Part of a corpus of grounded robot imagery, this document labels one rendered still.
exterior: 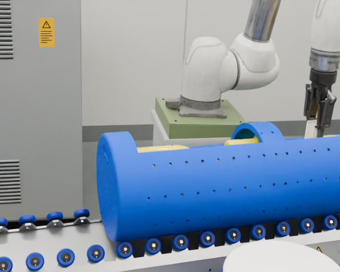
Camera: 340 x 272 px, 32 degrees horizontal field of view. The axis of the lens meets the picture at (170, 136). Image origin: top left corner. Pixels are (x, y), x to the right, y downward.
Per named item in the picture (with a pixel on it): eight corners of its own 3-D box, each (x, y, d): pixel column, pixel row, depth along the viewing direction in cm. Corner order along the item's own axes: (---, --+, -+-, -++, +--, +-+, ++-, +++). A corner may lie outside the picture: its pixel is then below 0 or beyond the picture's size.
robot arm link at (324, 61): (321, 53, 161) (318, 74, 163) (350, 52, 163) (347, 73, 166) (304, 45, 169) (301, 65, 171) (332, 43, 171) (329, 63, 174)
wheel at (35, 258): (24, 253, 146) (25, 253, 144) (42, 251, 147) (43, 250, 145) (26, 272, 145) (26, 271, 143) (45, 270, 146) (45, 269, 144)
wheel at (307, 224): (296, 218, 168) (299, 217, 166) (310, 217, 169) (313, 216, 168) (299, 235, 167) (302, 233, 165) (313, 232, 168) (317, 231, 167)
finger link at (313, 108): (314, 88, 170) (312, 86, 171) (305, 121, 176) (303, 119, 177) (326, 87, 171) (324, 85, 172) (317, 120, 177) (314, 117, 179)
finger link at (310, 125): (308, 121, 176) (306, 120, 176) (304, 143, 178) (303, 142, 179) (317, 120, 177) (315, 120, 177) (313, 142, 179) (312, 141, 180)
